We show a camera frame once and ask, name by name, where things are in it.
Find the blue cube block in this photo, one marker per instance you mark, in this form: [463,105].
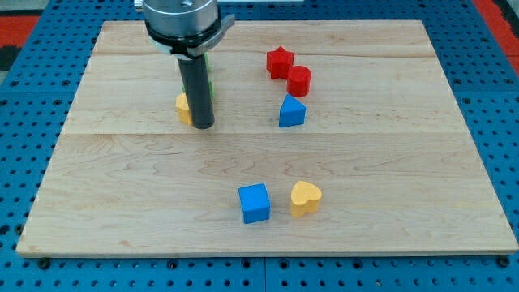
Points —
[255,203]

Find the red star block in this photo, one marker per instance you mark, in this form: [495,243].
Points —
[279,62]

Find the wooden board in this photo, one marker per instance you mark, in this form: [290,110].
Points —
[383,139]

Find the yellow block behind rod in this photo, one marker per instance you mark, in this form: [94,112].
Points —
[182,108]

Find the green block upper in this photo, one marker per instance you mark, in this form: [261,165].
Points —
[207,62]

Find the blue triangle block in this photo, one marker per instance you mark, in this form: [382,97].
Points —
[292,112]

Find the yellow heart block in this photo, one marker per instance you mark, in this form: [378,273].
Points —
[305,197]

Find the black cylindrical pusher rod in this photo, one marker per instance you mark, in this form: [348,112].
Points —
[195,80]

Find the red cylinder block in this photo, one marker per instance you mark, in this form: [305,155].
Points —
[299,81]

